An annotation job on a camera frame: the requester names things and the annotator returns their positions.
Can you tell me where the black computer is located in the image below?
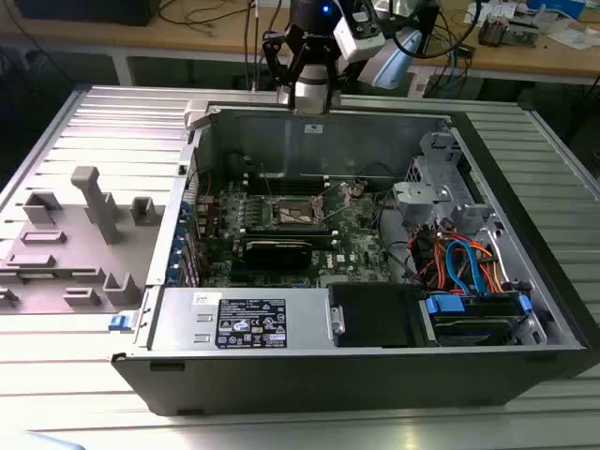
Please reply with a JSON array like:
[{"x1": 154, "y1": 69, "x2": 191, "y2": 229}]
[{"x1": 13, "y1": 0, "x2": 154, "y2": 27}]

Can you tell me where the blue flat wire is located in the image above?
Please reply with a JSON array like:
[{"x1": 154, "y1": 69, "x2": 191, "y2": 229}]
[{"x1": 444, "y1": 238, "x2": 491, "y2": 299}]

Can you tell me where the green motherboard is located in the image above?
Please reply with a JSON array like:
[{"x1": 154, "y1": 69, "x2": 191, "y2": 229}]
[{"x1": 194, "y1": 177, "x2": 393, "y2": 290}]

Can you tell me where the black RAM stick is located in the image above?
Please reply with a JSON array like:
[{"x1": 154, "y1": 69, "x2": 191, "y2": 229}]
[
  {"x1": 232, "y1": 233, "x2": 339, "y2": 249},
  {"x1": 241, "y1": 223, "x2": 339, "y2": 237}
]

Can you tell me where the hard disk in blue carrier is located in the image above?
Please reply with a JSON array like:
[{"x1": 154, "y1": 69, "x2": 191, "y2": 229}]
[{"x1": 419, "y1": 290, "x2": 533, "y2": 348}]

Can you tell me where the copper heat sink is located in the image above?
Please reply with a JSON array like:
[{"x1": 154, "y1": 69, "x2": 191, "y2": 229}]
[{"x1": 477, "y1": 13, "x2": 510, "y2": 48}]

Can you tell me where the wooden desk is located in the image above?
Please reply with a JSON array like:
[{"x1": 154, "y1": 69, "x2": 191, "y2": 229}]
[{"x1": 0, "y1": 0, "x2": 600, "y2": 88}]

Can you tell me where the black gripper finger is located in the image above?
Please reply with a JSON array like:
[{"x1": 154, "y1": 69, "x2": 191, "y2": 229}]
[
  {"x1": 261, "y1": 28, "x2": 295, "y2": 102},
  {"x1": 325, "y1": 41, "x2": 346, "y2": 110}
]

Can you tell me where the beige case bracket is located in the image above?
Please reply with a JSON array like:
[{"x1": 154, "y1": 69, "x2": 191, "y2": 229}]
[{"x1": 183, "y1": 100, "x2": 221, "y2": 130}]

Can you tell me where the grey metal box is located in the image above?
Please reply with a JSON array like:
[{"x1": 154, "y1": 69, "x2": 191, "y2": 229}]
[{"x1": 505, "y1": 18, "x2": 540, "y2": 48}]

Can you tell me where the silver metal drive cage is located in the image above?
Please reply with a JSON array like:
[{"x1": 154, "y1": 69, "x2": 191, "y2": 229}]
[{"x1": 391, "y1": 129, "x2": 510, "y2": 263}]

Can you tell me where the silver power supply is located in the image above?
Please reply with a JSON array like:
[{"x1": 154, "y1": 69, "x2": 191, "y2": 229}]
[{"x1": 149, "y1": 286, "x2": 337, "y2": 353}]

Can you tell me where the orange wire bundle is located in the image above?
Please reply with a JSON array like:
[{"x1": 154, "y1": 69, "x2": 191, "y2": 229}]
[{"x1": 433, "y1": 238, "x2": 507, "y2": 294}]

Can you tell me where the black camera cable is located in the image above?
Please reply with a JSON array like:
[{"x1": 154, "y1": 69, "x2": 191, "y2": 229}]
[{"x1": 383, "y1": 0, "x2": 484, "y2": 62}]

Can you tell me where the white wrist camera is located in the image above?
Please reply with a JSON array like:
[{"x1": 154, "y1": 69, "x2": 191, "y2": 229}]
[{"x1": 333, "y1": 0, "x2": 386, "y2": 65}]

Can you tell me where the black RAM slot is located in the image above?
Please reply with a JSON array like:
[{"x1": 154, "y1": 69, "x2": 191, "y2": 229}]
[
  {"x1": 243, "y1": 172, "x2": 332, "y2": 185},
  {"x1": 246, "y1": 183, "x2": 332, "y2": 196}
]

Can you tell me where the blue box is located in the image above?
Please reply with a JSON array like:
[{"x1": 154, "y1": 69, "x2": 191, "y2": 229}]
[{"x1": 527, "y1": 0, "x2": 587, "y2": 20}]

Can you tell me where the black graphics card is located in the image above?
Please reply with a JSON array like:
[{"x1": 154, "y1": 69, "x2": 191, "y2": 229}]
[{"x1": 243, "y1": 239, "x2": 313, "y2": 271}]

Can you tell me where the grey parts rack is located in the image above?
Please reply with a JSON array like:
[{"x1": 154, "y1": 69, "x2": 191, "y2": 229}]
[{"x1": 0, "y1": 166, "x2": 168, "y2": 315}]

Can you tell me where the tall black box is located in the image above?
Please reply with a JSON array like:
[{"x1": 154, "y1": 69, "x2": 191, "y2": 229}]
[{"x1": 414, "y1": 0, "x2": 442, "y2": 57}]

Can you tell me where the white paper sheet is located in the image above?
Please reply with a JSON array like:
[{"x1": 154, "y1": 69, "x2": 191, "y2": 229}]
[{"x1": 547, "y1": 27, "x2": 600, "y2": 51}]

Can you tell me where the blue cable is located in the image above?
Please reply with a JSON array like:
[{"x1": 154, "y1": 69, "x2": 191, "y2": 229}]
[{"x1": 447, "y1": 37, "x2": 459, "y2": 95}]

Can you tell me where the black PC case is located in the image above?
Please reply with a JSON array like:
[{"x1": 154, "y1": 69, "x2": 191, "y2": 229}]
[{"x1": 110, "y1": 100, "x2": 600, "y2": 418}]

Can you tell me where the CPU socket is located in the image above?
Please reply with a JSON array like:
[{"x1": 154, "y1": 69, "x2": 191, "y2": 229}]
[{"x1": 266, "y1": 192, "x2": 329, "y2": 231}]

